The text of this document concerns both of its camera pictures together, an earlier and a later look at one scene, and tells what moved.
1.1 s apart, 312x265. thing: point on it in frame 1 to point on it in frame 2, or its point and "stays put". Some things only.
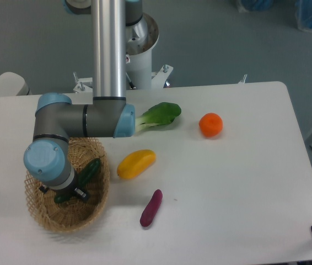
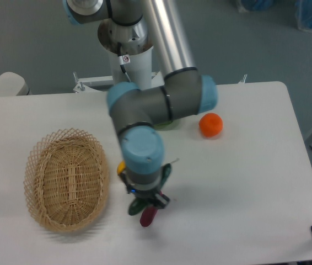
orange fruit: x=211 y=125 stays put
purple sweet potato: x=149 y=211 stays put
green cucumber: x=86 y=175 to x=138 y=204
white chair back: x=9 y=84 stays put
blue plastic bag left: x=247 y=6 stays put
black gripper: x=68 y=190 to x=158 y=200
